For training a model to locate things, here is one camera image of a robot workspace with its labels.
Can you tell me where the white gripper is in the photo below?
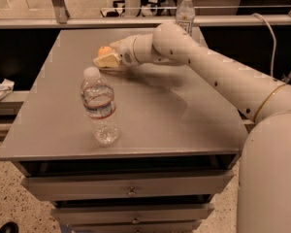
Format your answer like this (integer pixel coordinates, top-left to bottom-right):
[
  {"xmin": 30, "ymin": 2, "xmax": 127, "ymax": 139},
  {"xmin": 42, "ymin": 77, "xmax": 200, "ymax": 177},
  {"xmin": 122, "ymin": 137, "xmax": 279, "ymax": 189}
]
[{"xmin": 93, "ymin": 36, "xmax": 140, "ymax": 68}]

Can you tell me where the orange fruit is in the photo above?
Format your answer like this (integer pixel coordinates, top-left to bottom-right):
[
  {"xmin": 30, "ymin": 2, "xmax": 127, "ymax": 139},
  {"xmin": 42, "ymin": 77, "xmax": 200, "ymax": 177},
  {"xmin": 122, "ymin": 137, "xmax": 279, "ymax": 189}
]
[{"xmin": 97, "ymin": 46, "xmax": 113, "ymax": 56}]

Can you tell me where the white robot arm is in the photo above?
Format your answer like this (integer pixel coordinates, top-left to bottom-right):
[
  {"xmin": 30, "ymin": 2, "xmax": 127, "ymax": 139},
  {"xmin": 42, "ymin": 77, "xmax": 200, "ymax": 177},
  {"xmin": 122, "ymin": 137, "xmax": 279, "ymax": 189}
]
[{"xmin": 94, "ymin": 23, "xmax": 291, "ymax": 233}]

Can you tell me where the clear water bottle red label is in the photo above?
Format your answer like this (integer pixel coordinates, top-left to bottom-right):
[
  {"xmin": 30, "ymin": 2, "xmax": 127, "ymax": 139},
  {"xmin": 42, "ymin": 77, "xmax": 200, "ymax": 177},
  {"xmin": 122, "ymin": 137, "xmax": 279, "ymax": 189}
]
[{"xmin": 81, "ymin": 67, "xmax": 119, "ymax": 146}]

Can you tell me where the grey metal railing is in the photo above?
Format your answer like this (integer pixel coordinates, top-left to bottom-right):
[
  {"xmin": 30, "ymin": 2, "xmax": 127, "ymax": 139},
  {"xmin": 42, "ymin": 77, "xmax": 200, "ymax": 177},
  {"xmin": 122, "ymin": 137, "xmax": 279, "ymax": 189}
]
[{"xmin": 0, "ymin": 0, "xmax": 291, "ymax": 28}]

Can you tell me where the tall bottle white label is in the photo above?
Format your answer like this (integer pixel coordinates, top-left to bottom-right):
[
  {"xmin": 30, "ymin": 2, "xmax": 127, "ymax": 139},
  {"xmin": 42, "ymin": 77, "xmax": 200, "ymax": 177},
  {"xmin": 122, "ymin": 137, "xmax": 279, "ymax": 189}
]
[{"xmin": 176, "ymin": 0, "xmax": 195, "ymax": 35}]

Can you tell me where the grey drawer cabinet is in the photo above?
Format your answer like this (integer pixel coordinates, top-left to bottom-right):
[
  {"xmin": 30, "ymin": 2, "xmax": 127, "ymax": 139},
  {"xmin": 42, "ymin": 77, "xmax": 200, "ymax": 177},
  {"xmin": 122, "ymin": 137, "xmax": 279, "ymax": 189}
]
[{"xmin": 0, "ymin": 27, "xmax": 250, "ymax": 233}]

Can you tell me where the top grey drawer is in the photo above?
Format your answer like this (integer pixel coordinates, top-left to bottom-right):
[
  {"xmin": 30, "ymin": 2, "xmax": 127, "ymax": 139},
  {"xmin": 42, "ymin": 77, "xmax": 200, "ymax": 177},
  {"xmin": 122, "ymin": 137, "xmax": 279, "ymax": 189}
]
[{"xmin": 21, "ymin": 170, "xmax": 234, "ymax": 201}]

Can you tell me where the grey drawer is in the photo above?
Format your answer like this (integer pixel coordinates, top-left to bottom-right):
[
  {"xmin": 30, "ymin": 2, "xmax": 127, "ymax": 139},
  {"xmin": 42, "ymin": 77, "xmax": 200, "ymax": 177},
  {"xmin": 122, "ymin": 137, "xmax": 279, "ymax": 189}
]
[
  {"xmin": 51, "ymin": 204, "xmax": 214, "ymax": 225},
  {"xmin": 72, "ymin": 221, "xmax": 201, "ymax": 233},
  {"xmin": 21, "ymin": 170, "xmax": 234, "ymax": 201}
]

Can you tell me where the bottom grey drawer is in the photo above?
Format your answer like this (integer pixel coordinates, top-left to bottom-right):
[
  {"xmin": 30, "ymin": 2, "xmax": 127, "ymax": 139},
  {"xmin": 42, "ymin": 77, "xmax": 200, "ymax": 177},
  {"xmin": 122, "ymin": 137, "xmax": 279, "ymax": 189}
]
[{"xmin": 72, "ymin": 221, "xmax": 201, "ymax": 233}]

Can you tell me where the middle grey drawer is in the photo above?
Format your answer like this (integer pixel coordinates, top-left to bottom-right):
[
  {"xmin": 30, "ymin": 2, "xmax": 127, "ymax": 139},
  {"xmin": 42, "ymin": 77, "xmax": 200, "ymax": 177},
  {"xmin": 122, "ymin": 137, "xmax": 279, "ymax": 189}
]
[{"xmin": 51, "ymin": 204, "xmax": 214, "ymax": 225}]

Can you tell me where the black shoe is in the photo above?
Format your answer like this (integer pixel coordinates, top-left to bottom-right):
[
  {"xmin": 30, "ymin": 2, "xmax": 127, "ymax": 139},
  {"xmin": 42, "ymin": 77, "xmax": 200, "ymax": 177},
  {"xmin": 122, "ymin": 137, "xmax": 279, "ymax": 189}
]
[{"xmin": 0, "ymin": 221, "xmax": 18, "ymax": 233}]

